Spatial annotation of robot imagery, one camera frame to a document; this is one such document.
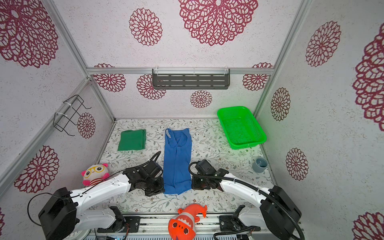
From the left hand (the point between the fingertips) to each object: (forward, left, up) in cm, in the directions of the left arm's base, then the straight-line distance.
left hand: (165, 192), depth 80 cm
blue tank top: (+20, -5, -3) cm, 21 cm away
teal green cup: (+16, -57, -2) cm, 59 cm away
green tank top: (+39, +28, -4) cm, 48 cm away
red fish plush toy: (-16, -10, +4) cm, 20 cm away
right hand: (+4, -13, +2) cm, 14 cm away
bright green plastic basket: (+48, -53, -5) cm, 72 cm away
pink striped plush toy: (+10, +40, +3) cm, 41 cm away
